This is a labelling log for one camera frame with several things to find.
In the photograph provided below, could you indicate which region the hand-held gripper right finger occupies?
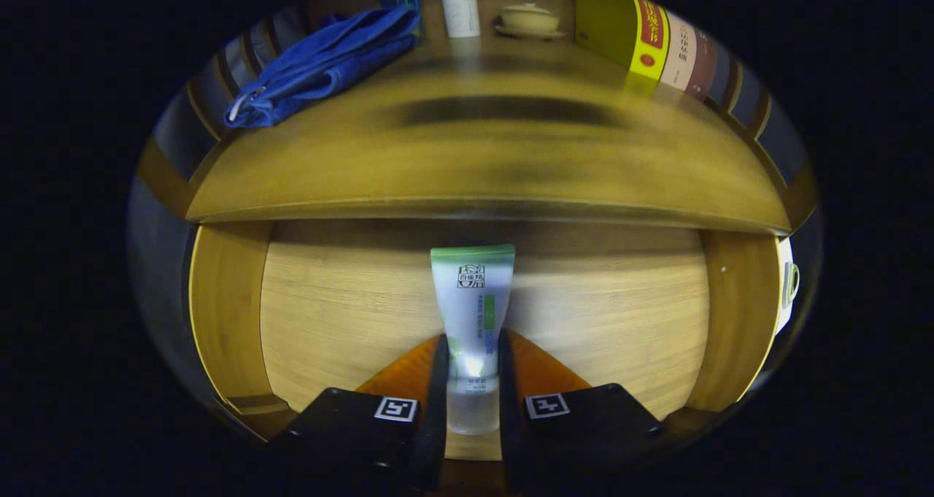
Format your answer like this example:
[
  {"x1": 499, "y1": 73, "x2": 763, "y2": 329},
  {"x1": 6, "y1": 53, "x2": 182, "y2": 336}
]
[{"x1": 498, "y1": 329, "x2": 665, "y2": 494}]

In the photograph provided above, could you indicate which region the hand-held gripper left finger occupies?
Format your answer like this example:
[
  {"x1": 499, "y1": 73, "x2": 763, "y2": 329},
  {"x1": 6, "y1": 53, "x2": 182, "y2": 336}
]
[{"x1": 270, "y1": 334, "x2": 449, "y2": 494}]

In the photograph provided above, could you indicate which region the white green cream tube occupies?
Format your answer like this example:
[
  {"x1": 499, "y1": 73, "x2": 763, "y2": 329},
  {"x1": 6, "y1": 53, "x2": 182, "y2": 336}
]
[{"x1": 430, "y1": 244, "x2": 516, "y2": 436}]

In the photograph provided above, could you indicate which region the brown wooden drawer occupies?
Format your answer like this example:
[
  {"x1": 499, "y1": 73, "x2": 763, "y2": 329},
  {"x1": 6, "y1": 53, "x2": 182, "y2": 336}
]
[{"x1": 188, "y1": 218, "x2": 785, "y2": 461}]

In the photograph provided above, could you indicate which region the wooden countertop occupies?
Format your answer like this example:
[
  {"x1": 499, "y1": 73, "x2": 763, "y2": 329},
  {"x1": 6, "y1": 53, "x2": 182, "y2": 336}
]
[{"x1": 184, "y1": 41, "x2": 792, "y2": 236}]

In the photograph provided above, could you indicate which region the white side cabinet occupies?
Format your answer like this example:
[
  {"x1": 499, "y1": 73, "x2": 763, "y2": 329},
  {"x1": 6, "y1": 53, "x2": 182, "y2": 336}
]
[{"x1": 775, "y1": 236, "x2": 802, "y2": 335}]

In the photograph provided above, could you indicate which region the brown wooden cabinet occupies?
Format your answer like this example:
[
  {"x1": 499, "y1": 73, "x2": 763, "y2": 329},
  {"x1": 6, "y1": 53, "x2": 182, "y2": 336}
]
[{"x1": 135, "y1": 0, "x2": 819, "y2": 235}]

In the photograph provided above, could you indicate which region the blue folded towel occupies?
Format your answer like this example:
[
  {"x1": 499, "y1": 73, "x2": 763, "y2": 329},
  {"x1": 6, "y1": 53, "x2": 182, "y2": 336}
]
[{"x1": 224, "y1": 8, "x2": 422, "y2": 129}]

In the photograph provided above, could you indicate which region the beige lidded tea bowl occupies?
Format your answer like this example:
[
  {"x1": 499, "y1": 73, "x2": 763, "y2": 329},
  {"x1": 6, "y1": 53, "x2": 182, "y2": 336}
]
[{"x1": 494, "y1": 2, "x2": 566, "y2": 42}]

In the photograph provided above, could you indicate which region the white pump bottle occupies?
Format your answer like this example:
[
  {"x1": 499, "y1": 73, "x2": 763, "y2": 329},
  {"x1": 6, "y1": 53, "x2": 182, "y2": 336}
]
[{"x1": 440, "y1": 0, "x2": 481, "y2": 39}]

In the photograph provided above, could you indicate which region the brown book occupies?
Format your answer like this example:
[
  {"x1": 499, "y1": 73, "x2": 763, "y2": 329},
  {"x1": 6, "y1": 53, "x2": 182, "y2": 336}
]
[{"x1": 684, "y1": 34, "x2": 719, "y2": 102}]

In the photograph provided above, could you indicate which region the yellow book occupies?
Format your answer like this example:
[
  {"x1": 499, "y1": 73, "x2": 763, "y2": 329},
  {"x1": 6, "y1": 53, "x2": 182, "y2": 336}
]
[{"x1": 571, "y1": 0, "x2": 671, "y2": 82}]

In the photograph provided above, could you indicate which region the orange book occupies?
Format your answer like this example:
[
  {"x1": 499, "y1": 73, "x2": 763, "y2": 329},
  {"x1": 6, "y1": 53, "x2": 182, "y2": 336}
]
[{"x1": 659, "y1": 9, "x2": 698, "y2": 93}]

